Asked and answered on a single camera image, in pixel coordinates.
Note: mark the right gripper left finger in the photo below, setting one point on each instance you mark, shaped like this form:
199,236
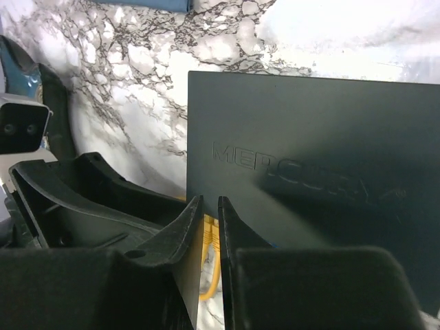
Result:
71,288

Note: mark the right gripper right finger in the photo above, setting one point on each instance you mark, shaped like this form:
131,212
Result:
267,287

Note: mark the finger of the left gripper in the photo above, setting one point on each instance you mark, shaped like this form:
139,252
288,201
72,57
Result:
84,203
56,97

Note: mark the black network switch box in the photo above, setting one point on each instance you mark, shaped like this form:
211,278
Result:
321,162

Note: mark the blue star-shaped dish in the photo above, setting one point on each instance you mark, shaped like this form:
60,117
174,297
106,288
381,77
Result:
20,75

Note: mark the blue cloth placemat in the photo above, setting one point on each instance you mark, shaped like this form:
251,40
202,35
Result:
181,6

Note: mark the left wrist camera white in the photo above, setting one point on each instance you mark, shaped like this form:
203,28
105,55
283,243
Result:
23,124

